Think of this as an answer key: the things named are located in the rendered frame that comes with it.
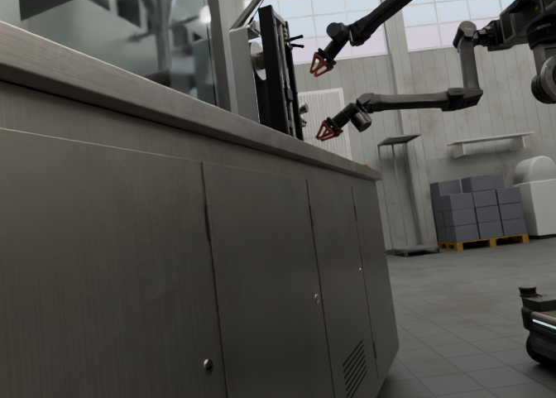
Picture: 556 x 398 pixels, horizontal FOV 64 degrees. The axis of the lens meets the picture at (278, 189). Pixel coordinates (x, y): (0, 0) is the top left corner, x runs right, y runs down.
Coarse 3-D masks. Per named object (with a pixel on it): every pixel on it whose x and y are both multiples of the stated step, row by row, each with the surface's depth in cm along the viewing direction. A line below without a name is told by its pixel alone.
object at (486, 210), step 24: (432, 192) 776; (456, 192) 747; (480, 192) 708; (504, 192) 709; (456, 216) 704; (480, 216) 706; (504, 216) 706; (456, 240) 702; (480, 240) 701; (504, 240) 765; (528, 240) 703
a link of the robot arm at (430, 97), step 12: (360, 96) 186; (372, 96) 185; (384, 96) 186; (396, 96) 186; (408, 96) 186; (420, 96) 186; (432, 96) 185; (444, 96) 185; (456, 96) 182; (372, 108) 189; (384, 108) 187; (396, 108) 187; (408, 108) 188; (444, 108) 188
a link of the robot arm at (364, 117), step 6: (366, 96) 185; (360, 102) 183; (366, 102) 183; (360, 108) 186; (360, 114) 182; (366, 114) 183; (354, 120) 182; (360, 120) 181; (366, 120) 181; (354, 126) 184; (360, 126) 180; (366, 126) 182
